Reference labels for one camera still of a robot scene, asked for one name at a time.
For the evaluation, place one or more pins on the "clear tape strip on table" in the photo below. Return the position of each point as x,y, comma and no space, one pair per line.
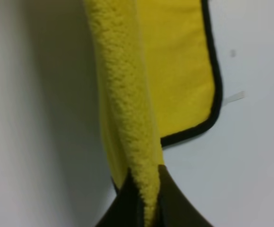
233,98

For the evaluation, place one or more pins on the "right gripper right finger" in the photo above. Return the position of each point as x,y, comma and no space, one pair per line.
175,210

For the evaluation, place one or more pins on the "yellow towel with black trim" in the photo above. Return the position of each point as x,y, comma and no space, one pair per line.
159,83

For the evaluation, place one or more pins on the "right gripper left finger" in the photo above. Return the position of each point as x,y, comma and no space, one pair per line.
127,209

